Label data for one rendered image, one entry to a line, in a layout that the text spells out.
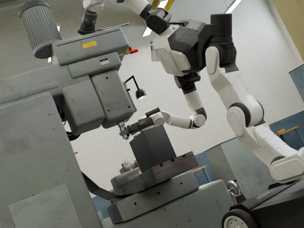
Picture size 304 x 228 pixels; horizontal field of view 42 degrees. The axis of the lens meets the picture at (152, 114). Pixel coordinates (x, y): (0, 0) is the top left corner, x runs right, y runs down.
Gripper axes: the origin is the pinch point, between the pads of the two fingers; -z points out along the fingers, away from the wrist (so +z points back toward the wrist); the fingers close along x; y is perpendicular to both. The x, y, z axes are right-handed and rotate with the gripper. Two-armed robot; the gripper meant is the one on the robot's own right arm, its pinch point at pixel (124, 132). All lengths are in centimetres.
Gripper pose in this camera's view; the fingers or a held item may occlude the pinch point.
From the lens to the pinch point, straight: 250.0
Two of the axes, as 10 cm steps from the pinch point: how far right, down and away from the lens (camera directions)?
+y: 4.0, 9.0, -1.7
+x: -0.9, -1.5, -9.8
